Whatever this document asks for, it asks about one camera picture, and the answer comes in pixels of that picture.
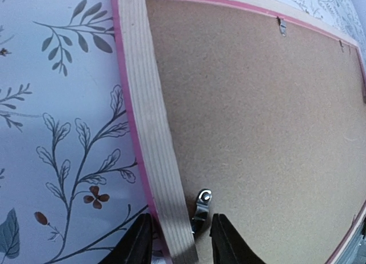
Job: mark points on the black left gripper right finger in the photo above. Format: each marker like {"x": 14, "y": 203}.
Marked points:
{"x": 227, "y": 244}

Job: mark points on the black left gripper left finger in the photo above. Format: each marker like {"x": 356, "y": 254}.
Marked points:
{"x": 136, "y": 246}

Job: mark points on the brown fibreboard backing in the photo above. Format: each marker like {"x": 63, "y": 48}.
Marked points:
{"x": 274, "y": 125}

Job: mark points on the pink wooden picture frame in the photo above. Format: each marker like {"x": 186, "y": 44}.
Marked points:
{"x": 150, "y": 129}

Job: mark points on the floral patterned table cover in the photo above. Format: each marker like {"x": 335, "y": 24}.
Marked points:
{"x": 70, "y": 183}

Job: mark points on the metal turn clip right lower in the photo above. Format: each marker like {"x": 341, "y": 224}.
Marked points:
{"x": 282, "y": 26}

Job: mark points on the aluminium front rail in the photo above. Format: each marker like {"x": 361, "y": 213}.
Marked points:
{"x": 354, "y": 252}

